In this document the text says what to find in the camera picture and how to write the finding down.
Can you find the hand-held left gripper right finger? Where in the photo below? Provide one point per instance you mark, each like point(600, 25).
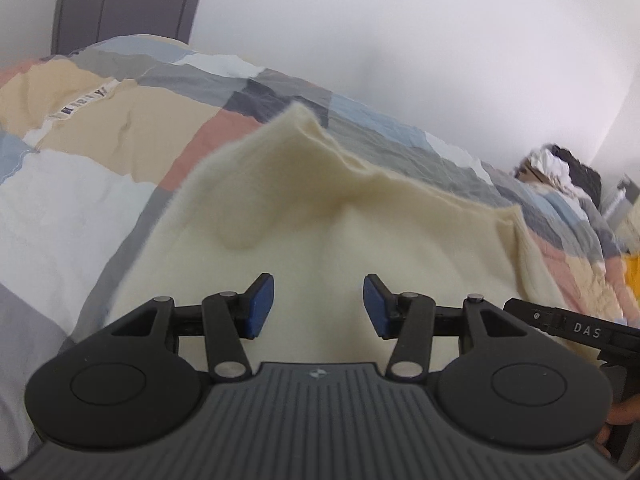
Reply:
point(377, 305)

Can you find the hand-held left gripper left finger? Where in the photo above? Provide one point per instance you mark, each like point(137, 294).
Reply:
point(260, 305)

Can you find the cream striped fleece sweater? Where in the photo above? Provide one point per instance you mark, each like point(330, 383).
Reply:
point(310, 220)

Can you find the person's right hand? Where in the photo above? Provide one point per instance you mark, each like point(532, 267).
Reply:
point(625, 412)

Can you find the yellow cloth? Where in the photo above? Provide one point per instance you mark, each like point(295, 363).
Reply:
point(632, 275)

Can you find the white bottle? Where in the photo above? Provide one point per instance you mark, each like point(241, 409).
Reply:
point(617, 197)

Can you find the black garment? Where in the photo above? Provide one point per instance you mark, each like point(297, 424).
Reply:
point(585, 180)

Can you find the brown cardboard box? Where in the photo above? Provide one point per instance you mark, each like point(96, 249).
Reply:
point(525, 170)

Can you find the patchwork bed quilt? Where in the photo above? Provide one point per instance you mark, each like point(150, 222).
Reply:
point(75, 200)

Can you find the grey door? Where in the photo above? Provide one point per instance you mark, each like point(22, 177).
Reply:
point(125, 0)

